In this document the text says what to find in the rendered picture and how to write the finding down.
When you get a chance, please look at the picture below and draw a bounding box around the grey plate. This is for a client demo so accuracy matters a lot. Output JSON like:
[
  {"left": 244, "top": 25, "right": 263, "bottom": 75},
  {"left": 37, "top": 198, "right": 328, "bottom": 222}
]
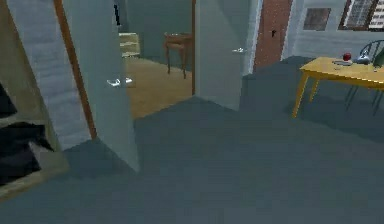
[{"left": 332, "top": 59, "right": 354, "bottom": 67}]

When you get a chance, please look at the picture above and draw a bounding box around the beige chest of drawers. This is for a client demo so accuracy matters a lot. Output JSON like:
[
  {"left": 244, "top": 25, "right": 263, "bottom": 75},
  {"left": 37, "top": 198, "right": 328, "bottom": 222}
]
[{"left": 118, "top": 31, "right": 141, "bottom": 58}]

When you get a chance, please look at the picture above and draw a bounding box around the beige open shelf unit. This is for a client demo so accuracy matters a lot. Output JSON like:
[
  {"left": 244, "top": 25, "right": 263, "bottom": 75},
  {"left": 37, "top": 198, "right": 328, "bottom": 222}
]
[{"left": 0, "top": 0, "right": 71, "bottom": 203}]

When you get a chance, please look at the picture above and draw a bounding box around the grey framed picture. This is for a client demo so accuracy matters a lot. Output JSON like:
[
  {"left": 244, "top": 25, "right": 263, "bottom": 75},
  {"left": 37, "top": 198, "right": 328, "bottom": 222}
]
[{"left": 302, "top": 7, "right": 332, "bottom": 32}]

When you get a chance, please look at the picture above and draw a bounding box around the pale grey room door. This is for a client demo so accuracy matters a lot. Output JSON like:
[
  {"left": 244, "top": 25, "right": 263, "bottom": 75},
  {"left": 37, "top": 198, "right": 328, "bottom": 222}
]
[
  {"left": 194, "top": 0, "right": 260, "bottom": 112},
  {"left": 61, "top": 0, "right": 141, "bottom": 173}
]

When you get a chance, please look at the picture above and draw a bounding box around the yellow wooden table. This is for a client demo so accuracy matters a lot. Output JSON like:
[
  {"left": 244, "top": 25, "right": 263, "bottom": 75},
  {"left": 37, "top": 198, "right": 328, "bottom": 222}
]
[{"left": 291, "top": 56, "right": 384, "bottom": 120}]

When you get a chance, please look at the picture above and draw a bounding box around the brown framed window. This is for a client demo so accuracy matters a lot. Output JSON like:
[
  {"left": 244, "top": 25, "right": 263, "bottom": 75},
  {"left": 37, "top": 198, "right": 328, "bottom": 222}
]
[{"left": 337, "top": 0, "right": 384, "bottom": 32}]

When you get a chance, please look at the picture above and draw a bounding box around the brown wooden side table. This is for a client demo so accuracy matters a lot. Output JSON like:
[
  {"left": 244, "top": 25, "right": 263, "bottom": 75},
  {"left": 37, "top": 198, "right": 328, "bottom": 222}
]
[{"left": 162, "top": 31, "right": 193, "bottom": 80}]

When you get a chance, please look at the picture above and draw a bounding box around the red-brown room door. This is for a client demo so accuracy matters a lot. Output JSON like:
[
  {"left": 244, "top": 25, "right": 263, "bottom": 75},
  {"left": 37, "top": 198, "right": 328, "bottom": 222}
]
[{"left": 253, "top": 0, "right": 294, "bottom": 70}]

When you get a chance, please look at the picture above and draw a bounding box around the grey kettle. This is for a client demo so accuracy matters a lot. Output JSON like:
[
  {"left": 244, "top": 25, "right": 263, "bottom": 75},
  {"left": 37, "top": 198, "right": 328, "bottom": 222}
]
[{"left": 355, "top": 54, "right": 372, "bottom": 66}]

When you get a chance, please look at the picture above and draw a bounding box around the dark metal chair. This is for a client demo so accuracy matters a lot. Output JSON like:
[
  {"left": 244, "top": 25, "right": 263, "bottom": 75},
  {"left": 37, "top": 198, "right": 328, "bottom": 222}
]
[{"left": 344, "top": 39, "right": 384, "bottom": 117}]

